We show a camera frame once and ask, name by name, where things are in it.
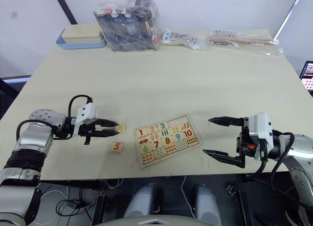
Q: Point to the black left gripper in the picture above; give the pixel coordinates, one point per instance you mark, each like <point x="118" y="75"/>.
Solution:
<point x="90" y="130"/>

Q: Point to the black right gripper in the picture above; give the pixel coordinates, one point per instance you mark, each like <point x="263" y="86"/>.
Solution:
<point x="245" y="146"/>

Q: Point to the plain wooden puzzle tile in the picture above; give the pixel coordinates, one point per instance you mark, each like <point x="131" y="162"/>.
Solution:
<point x="123" y="128"/>

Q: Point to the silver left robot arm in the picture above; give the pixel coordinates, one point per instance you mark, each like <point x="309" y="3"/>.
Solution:
<point x="36" y="138"/>

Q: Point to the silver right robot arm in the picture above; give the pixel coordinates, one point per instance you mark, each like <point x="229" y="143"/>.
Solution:
<point x="301" y="150"/>

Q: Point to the wooden tile orange number 5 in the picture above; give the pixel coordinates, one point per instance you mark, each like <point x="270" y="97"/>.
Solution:
<point x="117" y="147"/>

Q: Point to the wooden tile red number 1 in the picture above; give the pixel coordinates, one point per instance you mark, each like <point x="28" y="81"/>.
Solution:
<point x="140" y="132"/>

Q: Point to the wooden tile red number 10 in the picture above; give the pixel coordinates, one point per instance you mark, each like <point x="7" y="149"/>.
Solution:
<point x="188" y="133"/>

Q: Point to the wooden tile green number 6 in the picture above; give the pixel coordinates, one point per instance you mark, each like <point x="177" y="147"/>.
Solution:
<point x="145" y="149"/>

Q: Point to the wooden tile pink number 2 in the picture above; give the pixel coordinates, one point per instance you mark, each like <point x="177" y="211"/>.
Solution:
<point x="152" y="129"/>

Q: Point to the wooden tile blue number 9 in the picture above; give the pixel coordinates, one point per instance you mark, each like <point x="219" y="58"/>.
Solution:
<point x="177" y="136"/>

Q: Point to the wooden tile red number 7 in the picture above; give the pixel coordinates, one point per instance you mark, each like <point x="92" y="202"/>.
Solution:
<point x="156" y="144"/>

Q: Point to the wooden number puzzle board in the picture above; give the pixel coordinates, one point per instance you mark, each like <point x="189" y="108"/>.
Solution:
<point x="146" y="163"/>

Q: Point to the wooden tile teal number 3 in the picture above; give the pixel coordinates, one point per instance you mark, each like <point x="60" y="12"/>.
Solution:
<point x="162" y="125"/>

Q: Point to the wooden tile red number 8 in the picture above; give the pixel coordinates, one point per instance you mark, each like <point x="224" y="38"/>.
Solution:
<point x="167" y="140"/>

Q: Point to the wooden tile black dots picture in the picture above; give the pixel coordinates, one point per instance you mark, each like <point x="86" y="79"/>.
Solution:
<point x="192" y="141"/>

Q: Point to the wooden tile red car picture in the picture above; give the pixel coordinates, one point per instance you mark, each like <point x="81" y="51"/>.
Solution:
<point x="143" y="141"/>

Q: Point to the wooden tile orange carrots picture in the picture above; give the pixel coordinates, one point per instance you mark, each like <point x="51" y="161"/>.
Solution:
<point x="185" y="125"/>

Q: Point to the wooden tile teal lines picture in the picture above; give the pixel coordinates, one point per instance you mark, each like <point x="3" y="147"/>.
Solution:
<point x="181" y="145"/>

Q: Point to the wooden tile ice cream picture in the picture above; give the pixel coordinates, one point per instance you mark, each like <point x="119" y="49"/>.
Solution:
<point x="154" y="137"/>

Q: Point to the wooden tile orange shapes picture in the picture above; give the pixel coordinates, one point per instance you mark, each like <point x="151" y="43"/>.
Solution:
<point x="148" y="158"/>

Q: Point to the wooden tile yellow shapes picture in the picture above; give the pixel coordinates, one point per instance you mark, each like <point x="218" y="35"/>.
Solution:
<point x="174" y="130"/>

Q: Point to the wooden tile red shapes picture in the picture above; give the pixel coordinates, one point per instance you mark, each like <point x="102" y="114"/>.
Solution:
<point x="170" y="149"/>

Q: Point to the wooden tile blue shapes picture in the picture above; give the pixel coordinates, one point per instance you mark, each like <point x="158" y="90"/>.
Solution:
<point x="159" y="152"/>

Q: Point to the wooden tile teal bars picture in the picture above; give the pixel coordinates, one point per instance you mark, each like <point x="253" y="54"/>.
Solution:
<point x="165" y="133"/>

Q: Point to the grey rounded robot leg shape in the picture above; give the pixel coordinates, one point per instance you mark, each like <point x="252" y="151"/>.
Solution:
<point x="141" y="201"/>
<point x="206" y="204"/>

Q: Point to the light blue tray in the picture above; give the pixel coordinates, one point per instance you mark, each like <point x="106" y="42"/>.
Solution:
<point x="80" y="45"/>

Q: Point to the beige lidded box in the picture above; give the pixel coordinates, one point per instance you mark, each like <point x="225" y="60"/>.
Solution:
<point x="80" y="32"/>

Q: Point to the clear bag with wooden sticks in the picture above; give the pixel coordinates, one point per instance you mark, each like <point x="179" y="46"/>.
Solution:
<point x="239" y="38"/>

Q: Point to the clear bag of dark bottles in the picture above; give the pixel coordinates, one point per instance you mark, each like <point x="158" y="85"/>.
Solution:
<point x="127" y="28"/>

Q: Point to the dark low cabinet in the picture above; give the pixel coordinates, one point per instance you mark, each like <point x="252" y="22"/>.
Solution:
<point x="12" y="89"/>

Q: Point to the silver robot torso edge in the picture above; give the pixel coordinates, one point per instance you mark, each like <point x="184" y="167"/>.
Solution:
<point x="151" y="221"/>

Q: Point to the clear bag of small parts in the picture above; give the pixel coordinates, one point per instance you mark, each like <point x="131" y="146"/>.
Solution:
<point x="185" y="38"/>

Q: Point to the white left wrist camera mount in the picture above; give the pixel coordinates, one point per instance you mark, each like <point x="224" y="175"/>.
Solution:
<point x="87" y="112"/>

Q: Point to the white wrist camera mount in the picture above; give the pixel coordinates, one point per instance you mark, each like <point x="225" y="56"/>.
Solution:
<point x="260" y="128"/>
<point x="87" y="112"/>

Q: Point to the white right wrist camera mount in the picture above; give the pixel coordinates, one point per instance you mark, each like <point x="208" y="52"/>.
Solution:
<point x="260" y="128"/>

